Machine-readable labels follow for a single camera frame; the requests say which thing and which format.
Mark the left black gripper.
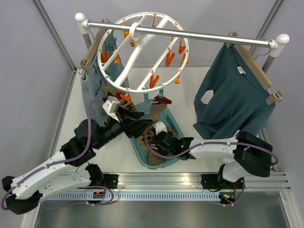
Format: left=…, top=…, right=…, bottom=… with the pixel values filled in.
left=93, top=106, right=153, bottom=150

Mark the teal clip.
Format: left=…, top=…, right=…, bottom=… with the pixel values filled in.
left=143, top=93, right=150, bottom=104
left=157, top=89, right=164, bottom=99

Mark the beige orange argyle sock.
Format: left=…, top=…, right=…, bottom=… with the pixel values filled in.
left=102, top=85, right=118, bottom=97

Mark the white round clip hanger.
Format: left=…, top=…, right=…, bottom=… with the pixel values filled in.
left=97, top=16, right=190, bottom=93

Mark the brown argyle sock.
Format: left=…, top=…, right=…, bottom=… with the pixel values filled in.
left=120, top=98, right=137, bottom=111

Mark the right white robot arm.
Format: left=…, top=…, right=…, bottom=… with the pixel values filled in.
left=153, top=131, right=278, bottom=188

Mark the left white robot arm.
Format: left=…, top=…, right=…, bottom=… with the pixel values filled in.
left=1, top=108, right=153, bottom=215

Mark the orange clip front left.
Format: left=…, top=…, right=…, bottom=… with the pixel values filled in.
left=120, top=93, right=131, bottom=101

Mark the teal clip front left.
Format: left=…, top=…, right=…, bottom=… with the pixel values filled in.
left=157, top=89, right=164, bottom=99

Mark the orange clip right rim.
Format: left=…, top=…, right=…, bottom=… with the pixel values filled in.
left=149, top=71, right=160, bottom=88

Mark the left beige clothes hanger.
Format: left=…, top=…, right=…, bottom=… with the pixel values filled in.
left=80, top=28, right=107, bottom=74

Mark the beige clothes hanger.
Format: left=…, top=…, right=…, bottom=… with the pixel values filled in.
left=80, top=28, right=107, bottom=74
left=226, top=43, right=284, bottom=105

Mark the right beige clothes hanger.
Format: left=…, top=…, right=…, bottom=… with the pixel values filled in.
left=226, top=43, right=284, bottom=105

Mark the teal plastic basin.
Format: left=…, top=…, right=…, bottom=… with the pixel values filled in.
left=130, top=99, right=184, bottom=170

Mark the orange argyle sock in basin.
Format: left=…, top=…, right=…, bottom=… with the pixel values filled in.
left=136, top=127, right=176, bottom=151

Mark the blue denim garment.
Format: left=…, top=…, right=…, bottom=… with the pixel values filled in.
left=80, top=31, right=124, bottom=126

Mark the teal long sleeve shirt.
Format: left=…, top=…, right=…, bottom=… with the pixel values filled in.
left=193, top=44, right=276, bottom=139

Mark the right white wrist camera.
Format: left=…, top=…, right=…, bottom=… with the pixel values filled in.
left=153, top=122, right=168, bottom=135

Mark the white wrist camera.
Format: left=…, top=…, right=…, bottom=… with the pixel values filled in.
left=102, top=96, right=120, bottom=122
left=153, top=122, right=168, bottom=135

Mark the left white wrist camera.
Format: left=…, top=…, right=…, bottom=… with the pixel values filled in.
left=102, top=96, right=120, bottom=122

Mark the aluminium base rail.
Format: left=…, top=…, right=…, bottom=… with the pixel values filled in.
left=35, top=172, right=292, bottom=190

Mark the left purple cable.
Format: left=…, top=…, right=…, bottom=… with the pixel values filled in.
left=0, top=97, right=114, bottom=211

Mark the white slotted cable duct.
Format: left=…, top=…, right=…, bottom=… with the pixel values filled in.
left=49, top=191, right=220, bottom=202

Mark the metal clothes rack rail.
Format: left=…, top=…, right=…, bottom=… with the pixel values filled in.
left=75, top=12, right=290, bottom=57

